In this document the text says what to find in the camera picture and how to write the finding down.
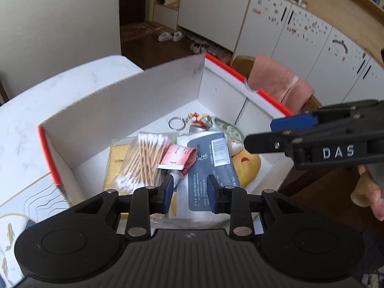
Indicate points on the bagged bread slice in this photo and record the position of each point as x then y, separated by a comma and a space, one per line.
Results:
115, 168

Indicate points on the person's right hand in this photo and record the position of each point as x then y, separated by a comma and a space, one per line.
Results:
379, 207

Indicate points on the pink towel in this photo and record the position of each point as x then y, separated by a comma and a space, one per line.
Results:
273, 78

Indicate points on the white fluffy slipper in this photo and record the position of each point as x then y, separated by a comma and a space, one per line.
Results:
178, 37
165, 37

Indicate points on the patterned floor rug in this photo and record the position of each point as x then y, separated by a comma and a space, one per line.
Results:
141, 31

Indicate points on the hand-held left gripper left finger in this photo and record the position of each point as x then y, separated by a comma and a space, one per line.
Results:
168, 193

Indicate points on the stickered white base cabinet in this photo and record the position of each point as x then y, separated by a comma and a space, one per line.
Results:
300, 42

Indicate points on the bag of cotton swabs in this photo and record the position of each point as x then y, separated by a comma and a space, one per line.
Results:
141, 159

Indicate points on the row of assorted house shoes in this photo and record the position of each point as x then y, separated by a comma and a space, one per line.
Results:
210, 52

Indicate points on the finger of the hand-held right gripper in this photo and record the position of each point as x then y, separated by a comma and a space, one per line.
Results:
294, 123
264, 144

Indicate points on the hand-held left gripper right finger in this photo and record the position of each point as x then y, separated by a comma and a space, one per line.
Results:
214, 196

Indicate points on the plain white base cabinet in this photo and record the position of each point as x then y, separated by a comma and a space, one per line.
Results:
210, 12

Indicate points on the pink tube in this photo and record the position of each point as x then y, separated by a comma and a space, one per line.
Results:
175, 156

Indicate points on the yellow plush toy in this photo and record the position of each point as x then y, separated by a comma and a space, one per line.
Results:
249, 168

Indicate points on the red cardboard box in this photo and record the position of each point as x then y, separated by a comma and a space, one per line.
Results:
120, 96

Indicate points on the grey wet wipes pack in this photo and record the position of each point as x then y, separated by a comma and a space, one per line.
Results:
207, 159

